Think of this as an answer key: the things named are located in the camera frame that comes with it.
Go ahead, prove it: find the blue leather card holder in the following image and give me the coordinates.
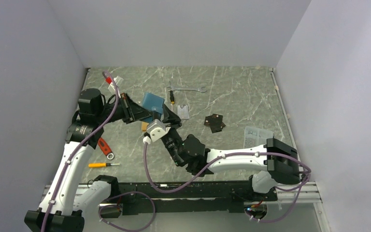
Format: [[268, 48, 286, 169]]
[[142, 92, 165, 114]]

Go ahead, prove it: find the yellow handle screwdriver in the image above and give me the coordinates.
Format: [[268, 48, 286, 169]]
[[88, 163, 120, 168]]

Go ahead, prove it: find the aluminium frame rail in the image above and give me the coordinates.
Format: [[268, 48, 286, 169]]
[[31, 181, 332, 232]]

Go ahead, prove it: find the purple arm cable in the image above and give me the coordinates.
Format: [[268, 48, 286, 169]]
[[40, 70, 156, 232], [143, 141, 312, 224]]

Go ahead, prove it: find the silver open-end wrench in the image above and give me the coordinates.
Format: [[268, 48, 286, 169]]
[[167, 86, 207, 93]]

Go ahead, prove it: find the red adjustable wrench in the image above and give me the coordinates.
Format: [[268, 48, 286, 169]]
[[98, 137, 114, 160]]

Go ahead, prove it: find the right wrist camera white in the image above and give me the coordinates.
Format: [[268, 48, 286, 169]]
[[143, 119, 171, 144]]

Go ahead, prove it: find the silver credit card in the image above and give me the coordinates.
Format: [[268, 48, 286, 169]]
[[177, 104, 190, 120]]

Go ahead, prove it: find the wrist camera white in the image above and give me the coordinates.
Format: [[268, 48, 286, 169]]
[[143, 119, 171, 144], [105, 76, 124, 94]]

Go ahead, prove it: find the black credit card stack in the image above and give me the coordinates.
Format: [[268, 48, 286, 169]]
[[204, 114, 226, 133]]

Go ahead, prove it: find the clear plastic screw box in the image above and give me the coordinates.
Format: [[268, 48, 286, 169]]
[[243, 126, 273, 148]]

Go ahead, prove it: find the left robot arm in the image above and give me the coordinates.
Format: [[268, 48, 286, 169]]
[[24, 88, 153, 232]]

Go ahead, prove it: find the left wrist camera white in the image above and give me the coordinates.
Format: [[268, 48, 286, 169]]
[[105, 76, 124, 94]]

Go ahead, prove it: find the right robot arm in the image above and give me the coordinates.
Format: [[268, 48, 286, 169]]
[[161, 108, 302, 201]]

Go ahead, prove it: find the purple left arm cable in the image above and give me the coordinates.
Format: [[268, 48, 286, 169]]
[[40, 70, 156, 232]]

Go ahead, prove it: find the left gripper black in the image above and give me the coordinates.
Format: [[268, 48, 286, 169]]
[[96, 93, 152, 125]]

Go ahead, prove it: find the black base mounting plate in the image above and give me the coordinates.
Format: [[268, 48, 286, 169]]
[[100, 180, 278, 218]]

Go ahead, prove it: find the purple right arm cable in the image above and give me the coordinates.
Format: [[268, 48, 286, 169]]
[[143, 141, 312, 224]]

